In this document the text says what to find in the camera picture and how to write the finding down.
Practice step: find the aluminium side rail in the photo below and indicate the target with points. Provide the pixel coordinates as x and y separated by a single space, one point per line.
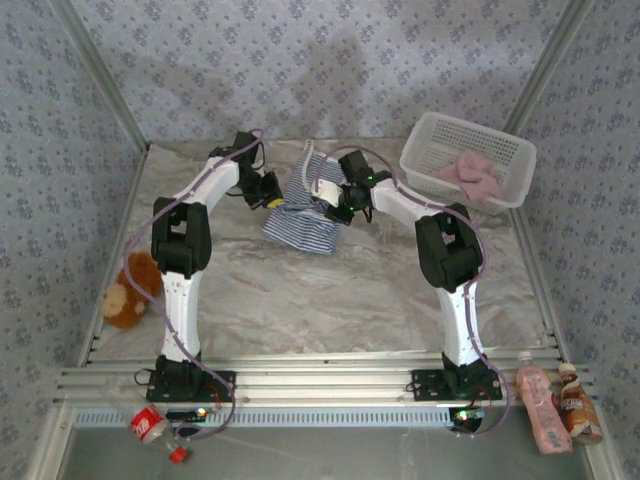
522 227
130 202

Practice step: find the pink drink bottle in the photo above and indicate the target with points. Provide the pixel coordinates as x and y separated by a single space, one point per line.
542 410

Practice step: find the brown coffee drink bottle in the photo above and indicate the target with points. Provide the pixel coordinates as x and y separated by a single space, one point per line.
577 405

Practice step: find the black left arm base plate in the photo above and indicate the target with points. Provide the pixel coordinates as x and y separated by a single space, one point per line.
220 387

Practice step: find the blue white striped tank top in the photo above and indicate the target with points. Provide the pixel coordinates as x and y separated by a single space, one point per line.
300 230

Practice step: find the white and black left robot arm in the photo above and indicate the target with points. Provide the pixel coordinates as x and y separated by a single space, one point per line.
182 310

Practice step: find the aluminium mounting rail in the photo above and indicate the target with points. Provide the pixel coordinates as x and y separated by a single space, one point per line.
325 385

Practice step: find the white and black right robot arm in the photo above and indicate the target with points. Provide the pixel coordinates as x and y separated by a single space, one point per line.
460 320

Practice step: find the white perforated plastic basket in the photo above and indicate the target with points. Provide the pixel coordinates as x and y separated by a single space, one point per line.
475 140

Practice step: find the clear cola bottle red label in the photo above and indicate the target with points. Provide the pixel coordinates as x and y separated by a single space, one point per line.
145 425

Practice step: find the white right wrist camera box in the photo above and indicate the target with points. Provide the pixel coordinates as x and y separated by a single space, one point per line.
327 191

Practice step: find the brown plush toy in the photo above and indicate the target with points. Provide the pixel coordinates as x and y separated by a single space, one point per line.
130 300

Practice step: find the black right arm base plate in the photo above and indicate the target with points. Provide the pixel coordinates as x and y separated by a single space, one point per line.
425 385

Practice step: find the pink ribbed tank top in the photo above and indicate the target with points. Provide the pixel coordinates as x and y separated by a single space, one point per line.
475 175

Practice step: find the aluminium corner post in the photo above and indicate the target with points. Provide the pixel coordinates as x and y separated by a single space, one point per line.
545 75
100 75

